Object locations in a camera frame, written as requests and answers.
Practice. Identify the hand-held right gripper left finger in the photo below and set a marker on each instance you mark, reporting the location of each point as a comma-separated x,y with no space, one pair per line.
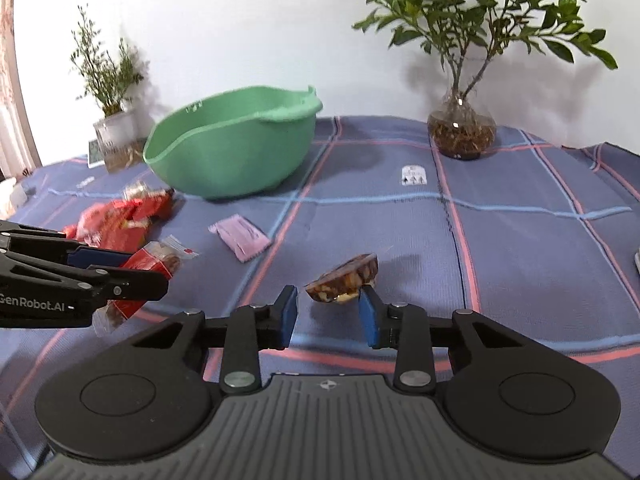
289,317

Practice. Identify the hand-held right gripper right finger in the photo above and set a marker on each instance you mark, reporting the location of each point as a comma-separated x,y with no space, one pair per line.
370,320

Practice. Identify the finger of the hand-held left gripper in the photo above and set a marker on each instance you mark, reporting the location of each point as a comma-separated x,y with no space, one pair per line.
100,259
145,285

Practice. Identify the red clear-wrapped snack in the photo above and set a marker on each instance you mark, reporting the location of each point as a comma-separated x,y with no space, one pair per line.
150,260

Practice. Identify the dark nut bar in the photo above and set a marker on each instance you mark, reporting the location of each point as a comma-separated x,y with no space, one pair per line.
345,277

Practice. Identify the green plastic bowl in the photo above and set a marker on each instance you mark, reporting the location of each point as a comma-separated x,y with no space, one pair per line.
230,150

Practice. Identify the red patterned snack packet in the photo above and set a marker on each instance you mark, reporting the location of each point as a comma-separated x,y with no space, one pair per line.
95,222

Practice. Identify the red rectangular snack bar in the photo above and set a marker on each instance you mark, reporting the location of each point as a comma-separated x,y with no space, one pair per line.
131,215

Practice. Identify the white nougat candy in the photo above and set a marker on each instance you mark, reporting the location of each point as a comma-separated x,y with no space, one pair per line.
136,190

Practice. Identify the small white tag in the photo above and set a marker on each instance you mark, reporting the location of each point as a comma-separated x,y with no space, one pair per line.
85,182

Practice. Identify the dark red pillow packet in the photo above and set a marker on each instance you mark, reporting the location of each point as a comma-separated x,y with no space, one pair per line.
161,205

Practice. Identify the small pink candy wrapper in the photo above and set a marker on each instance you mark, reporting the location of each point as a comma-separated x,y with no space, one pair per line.
240,237

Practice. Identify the white object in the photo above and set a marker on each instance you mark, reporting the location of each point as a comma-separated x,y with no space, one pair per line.
10,197

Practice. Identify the small-leaf plant in clear pot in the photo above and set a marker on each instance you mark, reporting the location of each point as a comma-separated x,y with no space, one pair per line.
112,135

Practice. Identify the white care label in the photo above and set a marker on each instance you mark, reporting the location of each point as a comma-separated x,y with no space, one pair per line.
412,176

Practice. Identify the blue plaid tablecloth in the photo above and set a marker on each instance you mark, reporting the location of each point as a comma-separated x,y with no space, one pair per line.
525,260

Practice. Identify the floral curtain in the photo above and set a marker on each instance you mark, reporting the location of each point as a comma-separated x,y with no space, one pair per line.
15,85

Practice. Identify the leafy plant in glass vase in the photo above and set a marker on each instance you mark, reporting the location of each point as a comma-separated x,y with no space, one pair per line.
462,132

